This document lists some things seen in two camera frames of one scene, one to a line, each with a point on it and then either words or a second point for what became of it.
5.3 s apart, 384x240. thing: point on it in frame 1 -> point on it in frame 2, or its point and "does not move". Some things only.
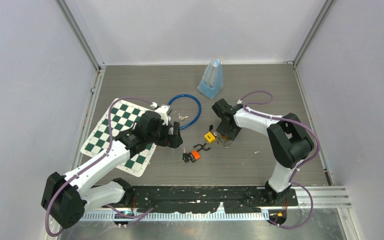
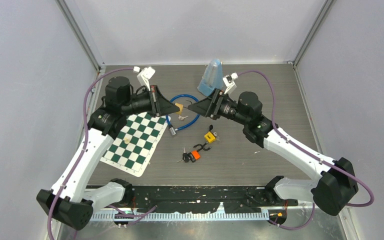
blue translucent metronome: x=212 y=82 does not move
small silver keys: x=182 y=118 does not move
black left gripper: x=172 y=141 -> x=160 y=105
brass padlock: x=226 y=138 -> x=181 y=106
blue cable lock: x=200 y=111 does not move
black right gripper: x=232 y=135 -> x=209 y=107
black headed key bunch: x=185 y=157 does not move
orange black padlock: x=195 y=155 does not move
